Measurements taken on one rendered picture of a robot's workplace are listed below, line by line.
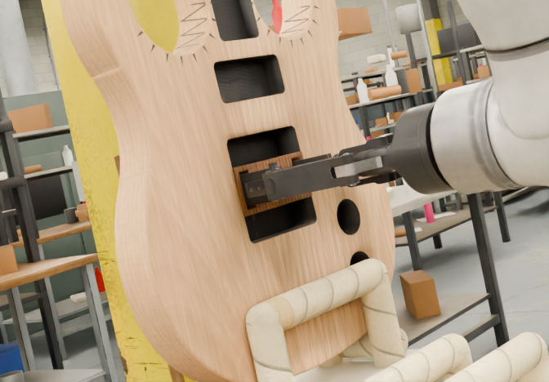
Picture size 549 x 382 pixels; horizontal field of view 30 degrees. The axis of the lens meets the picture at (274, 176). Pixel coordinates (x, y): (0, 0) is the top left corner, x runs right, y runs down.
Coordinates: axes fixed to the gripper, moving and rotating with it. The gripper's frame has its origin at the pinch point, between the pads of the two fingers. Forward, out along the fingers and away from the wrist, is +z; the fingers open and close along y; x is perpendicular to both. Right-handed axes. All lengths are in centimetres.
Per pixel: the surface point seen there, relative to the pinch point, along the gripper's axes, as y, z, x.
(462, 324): 419, 267, -118
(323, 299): -1.2, -3.3, -11.5
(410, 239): 525, 365, -80
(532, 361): 6.4, -18.9, -20.5
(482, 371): -1.0, -18.4, -19.0
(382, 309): 7.9, -2.7, -15.0
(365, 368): 7.4, 0.8, -20.8
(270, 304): -7.5, -2.7, -10.3
